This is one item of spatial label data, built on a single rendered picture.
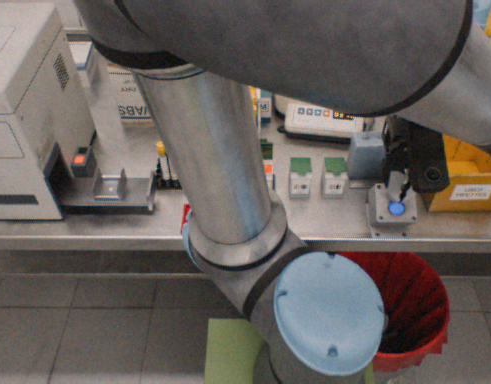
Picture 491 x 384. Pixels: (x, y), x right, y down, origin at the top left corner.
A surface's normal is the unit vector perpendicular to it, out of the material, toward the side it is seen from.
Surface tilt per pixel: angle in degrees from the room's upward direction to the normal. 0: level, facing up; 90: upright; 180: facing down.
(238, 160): 92
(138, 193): 0
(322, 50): 94
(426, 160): 28
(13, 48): 0
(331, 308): 9
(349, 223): 0
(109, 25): 101
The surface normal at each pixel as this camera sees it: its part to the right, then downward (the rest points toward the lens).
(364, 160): 0.03, 0.73
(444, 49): 0.62, 0.55
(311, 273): 0.10, -0.60
